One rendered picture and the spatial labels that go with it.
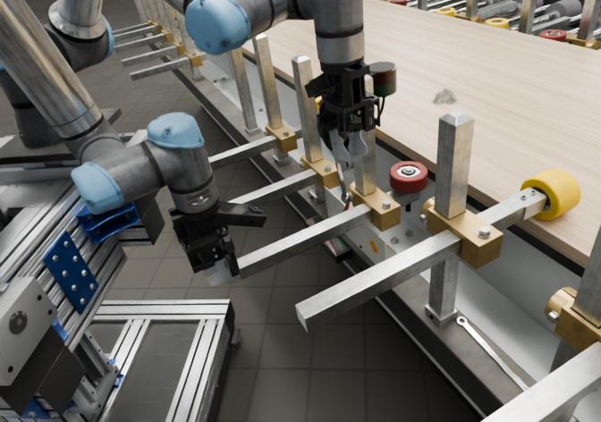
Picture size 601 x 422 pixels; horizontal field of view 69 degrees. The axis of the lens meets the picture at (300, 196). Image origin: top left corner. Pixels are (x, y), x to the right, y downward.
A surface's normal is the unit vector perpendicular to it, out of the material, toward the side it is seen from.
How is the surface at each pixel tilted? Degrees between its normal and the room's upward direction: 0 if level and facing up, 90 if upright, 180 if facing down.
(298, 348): 0
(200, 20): 90
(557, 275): 90
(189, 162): 90
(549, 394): 0
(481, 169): 0
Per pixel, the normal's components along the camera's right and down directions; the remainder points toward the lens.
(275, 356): -0.14, -0.80
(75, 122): 0.50, 0.47
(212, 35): -0.53, 0.54
